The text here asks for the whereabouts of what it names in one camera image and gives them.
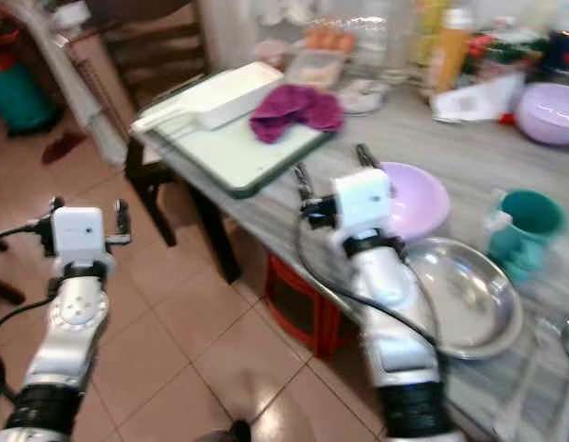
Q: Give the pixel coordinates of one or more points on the green cutting board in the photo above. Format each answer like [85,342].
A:
[229,157]

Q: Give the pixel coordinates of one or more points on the lilac plastic bowl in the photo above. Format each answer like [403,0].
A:
[550,115]
[418,203]

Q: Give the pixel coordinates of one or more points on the white rectangular box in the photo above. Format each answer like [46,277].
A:
[225,97]

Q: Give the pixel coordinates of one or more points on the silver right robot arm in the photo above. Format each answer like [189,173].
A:
[390,285]

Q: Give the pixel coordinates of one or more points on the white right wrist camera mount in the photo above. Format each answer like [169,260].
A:
[363,203]

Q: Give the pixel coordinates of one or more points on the red plastic stool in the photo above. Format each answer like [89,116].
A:
[303,304]

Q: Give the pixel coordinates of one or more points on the red slipper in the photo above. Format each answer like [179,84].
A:
[63,147]

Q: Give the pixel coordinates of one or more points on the round steel plate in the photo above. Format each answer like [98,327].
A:
[473,299]

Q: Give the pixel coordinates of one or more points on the clear glass jar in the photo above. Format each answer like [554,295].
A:
[390,46]

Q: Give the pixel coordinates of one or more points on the black robot foot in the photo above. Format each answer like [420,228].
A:
[227,432]

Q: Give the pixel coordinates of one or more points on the teal plastic jug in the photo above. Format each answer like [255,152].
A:
[519,235]

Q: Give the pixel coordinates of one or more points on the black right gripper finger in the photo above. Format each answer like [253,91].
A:
[305,184]
[367,158]

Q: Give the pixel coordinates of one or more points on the white draped sheet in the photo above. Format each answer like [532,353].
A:
[73,83]

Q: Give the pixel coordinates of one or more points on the orange bottle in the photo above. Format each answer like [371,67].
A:
[450,51]

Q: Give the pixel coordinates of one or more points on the small white dish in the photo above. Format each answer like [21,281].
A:
[367,97]

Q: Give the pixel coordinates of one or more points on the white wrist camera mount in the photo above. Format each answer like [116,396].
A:
[79,238]
[363,203]

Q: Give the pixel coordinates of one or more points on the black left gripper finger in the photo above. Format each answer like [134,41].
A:
[55,212]
[122,221]

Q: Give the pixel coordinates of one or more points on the teal plastic bin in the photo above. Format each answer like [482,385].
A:
[22,97]

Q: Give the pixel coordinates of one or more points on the black table leg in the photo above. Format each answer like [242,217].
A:
[214,230]

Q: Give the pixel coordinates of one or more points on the dark wooden chair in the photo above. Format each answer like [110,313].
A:
[156,55]

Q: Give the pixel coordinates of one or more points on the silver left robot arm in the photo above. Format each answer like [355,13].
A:
[77,322]

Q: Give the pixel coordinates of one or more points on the yellow bottle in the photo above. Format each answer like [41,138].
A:
[424,28]

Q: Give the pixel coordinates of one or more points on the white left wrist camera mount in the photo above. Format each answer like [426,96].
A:
[79,238]

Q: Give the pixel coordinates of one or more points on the clear egg carton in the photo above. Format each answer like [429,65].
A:
[321,60]

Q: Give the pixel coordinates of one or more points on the purple cloth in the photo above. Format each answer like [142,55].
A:
[294,112]

